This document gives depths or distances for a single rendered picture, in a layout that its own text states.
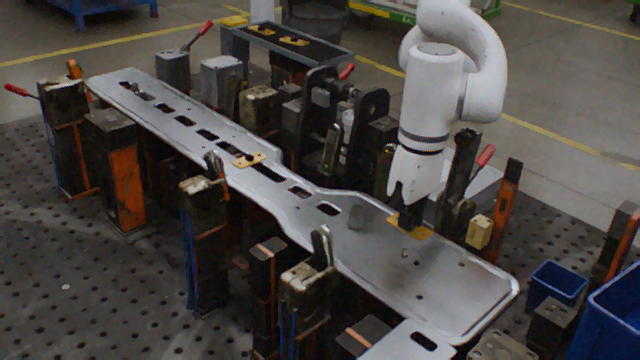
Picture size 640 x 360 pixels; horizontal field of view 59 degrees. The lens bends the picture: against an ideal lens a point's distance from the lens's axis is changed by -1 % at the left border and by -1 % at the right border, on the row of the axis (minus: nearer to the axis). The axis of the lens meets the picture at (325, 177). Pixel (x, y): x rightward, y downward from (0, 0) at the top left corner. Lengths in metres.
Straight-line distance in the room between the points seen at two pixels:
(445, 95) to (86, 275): 1.03
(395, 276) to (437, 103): 0.34
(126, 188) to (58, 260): 0.25
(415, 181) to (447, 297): 0.22
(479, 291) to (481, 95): 0.36
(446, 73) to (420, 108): 0.07
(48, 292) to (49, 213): 0.34
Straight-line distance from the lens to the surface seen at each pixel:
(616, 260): 1.05
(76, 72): 1.72
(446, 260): 1.11
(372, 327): 0.99
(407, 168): 0.94
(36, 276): 1.60
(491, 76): 0.91
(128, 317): 1.42
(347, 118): 1.35
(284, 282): 0.96
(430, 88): 0.88
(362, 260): 1.08
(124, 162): 1.54
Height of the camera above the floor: 1.69
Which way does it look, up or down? 32 degrees down
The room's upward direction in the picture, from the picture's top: 4 degrees clockwise
